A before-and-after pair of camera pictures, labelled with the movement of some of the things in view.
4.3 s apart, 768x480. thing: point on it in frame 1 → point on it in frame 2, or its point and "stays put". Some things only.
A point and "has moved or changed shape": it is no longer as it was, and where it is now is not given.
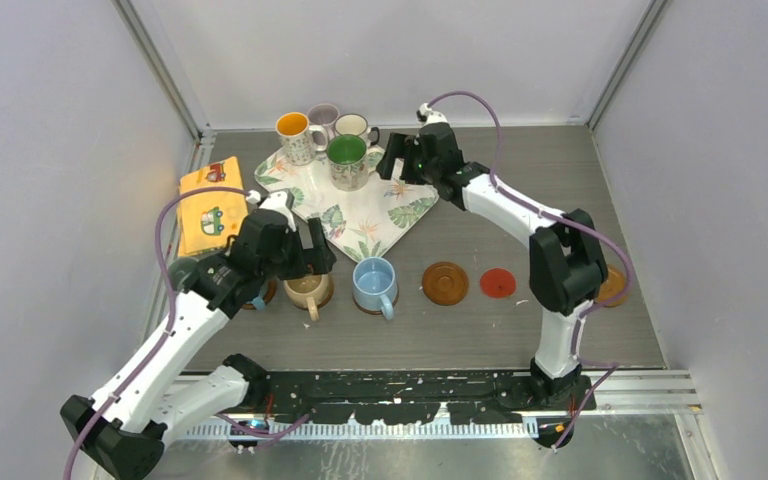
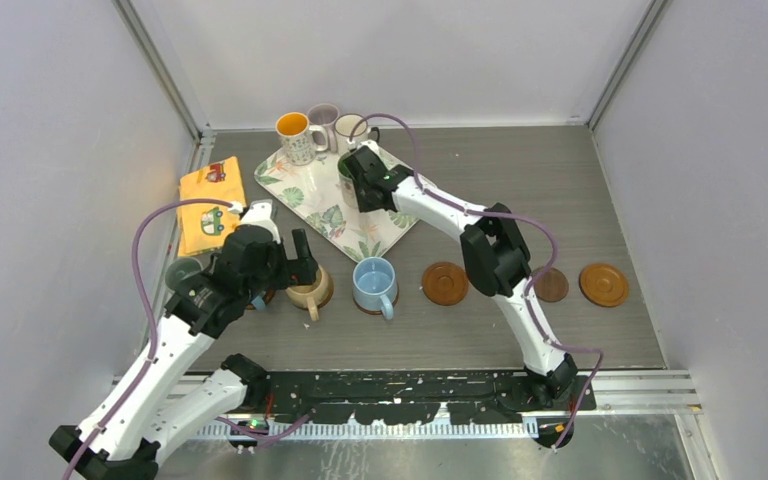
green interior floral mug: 351,161 has moved or changed shape
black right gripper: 398,147 → 364,205
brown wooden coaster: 445,283 stays put
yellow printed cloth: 207,220 stays put
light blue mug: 374,283 stays put
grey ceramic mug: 183,272 stays put
